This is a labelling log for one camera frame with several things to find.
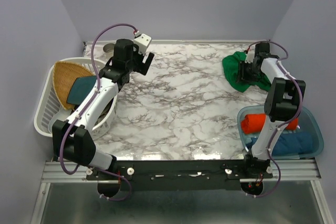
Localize rolled blue t shirt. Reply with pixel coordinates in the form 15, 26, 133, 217
248, 132, 314, 156

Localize metal cup with cork base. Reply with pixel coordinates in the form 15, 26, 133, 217
102, 43, 115, 58

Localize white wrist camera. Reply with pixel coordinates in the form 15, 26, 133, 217
133, 33, 152, 54
245, 52, 255, 63

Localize white table edge trim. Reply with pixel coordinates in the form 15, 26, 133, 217
83, 39, 263, 46

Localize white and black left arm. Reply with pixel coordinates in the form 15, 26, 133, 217
52, 34, 154, 179

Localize green t shirt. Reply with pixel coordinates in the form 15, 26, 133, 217
222, 51, 271, 93

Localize dark stacked bowls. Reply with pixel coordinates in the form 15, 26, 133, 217
97, 101, 112, 123

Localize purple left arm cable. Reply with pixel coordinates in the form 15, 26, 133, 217
59, 23, 140, 202

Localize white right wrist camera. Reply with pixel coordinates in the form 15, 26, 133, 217
245, 52, 255, 63

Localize clear blue plastic bin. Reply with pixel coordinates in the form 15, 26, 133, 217
237, 105, 324, 160

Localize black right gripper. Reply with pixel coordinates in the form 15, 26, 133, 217
233, 60, 260, 84

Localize white bowl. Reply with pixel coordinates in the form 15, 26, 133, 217
48, 107, 72, 133

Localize white plastic laundry basket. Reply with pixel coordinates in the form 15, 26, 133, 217
34, 68, 118, 140

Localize aluminium rail frame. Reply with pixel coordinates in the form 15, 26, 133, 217
30, 157, 329, 224

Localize woven wicker tray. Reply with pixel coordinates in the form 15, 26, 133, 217
53, 61, 93, 110

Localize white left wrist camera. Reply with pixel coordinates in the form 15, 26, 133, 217
133, 33, 152, 54

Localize rolled orange t shirt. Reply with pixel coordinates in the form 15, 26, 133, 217
240, 113, 299, 133

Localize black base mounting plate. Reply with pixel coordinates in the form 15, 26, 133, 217
86, 155, 274, 192

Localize dark teal plate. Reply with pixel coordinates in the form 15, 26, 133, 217
67, 76, 97, 105

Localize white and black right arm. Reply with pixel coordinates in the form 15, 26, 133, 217
236, 40, 306, 178

